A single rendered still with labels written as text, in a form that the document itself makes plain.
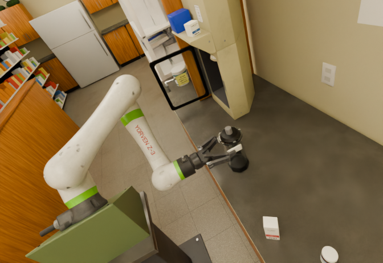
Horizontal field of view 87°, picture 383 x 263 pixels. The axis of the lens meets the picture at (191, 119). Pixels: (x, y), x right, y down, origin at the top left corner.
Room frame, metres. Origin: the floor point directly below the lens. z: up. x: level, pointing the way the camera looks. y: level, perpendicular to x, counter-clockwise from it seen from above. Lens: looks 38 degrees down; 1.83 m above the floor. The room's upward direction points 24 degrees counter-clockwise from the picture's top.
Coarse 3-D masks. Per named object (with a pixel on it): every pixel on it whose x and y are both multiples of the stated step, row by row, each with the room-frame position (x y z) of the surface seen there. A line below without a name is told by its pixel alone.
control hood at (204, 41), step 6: (204, 30) 1.03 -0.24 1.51; (180, 36) 1.10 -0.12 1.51; (186, 36) 1.05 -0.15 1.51; (198, 36) 0.98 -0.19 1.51; (204, 36) 0.95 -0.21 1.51; (210, 36) 0.96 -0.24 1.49; (186, 42) 1.01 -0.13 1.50; (192, 42) 0.95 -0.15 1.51; (198, 42) 0.95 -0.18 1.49; (204, 42) 0.95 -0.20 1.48; (210, 42) 0.96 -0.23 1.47; (204, 48) 0.95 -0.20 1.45; (210, 48) 0.96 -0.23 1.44
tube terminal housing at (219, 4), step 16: (192, 0) 1.09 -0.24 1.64; (208, 0) 0.96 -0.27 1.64; (224, 0) 0.97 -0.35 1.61; (192, 16) 1.16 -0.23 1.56; (208, 16) 0.96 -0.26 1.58; (224, 16) 0.97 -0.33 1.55; (240, 16) 1.09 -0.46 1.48; (224, 32) 0.97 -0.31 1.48; (240, 32) 1.05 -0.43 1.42; (224, 48) 0.96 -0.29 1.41; (240, 48) 1.01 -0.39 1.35; (224, 64) 0.96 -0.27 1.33; (240, 64) 0.97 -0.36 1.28; (208, 80) 1.25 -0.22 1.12; (224, 80) 0.96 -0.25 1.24; (240, 80) 0.97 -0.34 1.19; (240, 96) 0.97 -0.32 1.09; (240, 112) 0.96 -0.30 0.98
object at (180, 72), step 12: (168, 60) 1.27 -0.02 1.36; (180, 60) 1.26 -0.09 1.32; (192, 60) 1.26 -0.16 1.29; (168, 72) 1.27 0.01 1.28; (180, 72) 1.26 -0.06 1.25; (192, 72) 1.26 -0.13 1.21; (168, 84) 1.27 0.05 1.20; (180, 84) 1.27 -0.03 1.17; (192, 84) 1.26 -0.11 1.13; (180, 96) 1.27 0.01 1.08; (192, 96) 1.26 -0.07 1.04
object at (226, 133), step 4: (228, 128) 0.64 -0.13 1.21; (232, 128) 0.66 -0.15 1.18; (236, 128) 0.65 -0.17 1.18; (224, 132) 0.65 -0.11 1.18; (228, 132) 0.63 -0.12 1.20; (232, 132) 0.63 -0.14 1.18; (236, 132) 0.62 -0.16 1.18; (220, 136) 0.65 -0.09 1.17; (224, 136) 0.63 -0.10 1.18; (228, 136) 0.62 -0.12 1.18; (232, 136) 0.61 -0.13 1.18; (236, 136) 0.60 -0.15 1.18; (224, 140) 0.62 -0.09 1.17; (228, 140) 0.60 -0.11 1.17; (232, 140) 0.60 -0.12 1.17
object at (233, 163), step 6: (234, 126) 0.67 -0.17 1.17; (240, 132) 0.63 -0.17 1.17; (240, 138) 0.59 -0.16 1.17; (222, 144) 0.62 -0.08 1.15; (228, 144) 0.59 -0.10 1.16; (240, 150) 0.60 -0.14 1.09; (234, 156) 0.60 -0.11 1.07; (240, 156) 0.59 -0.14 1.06; (234, 162) 0.60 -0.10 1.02; (240, 162) 0.59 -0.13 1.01; (246, 162) 0.61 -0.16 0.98; (234, 168) 0.61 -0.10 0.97; (240, 168) 0.59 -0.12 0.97
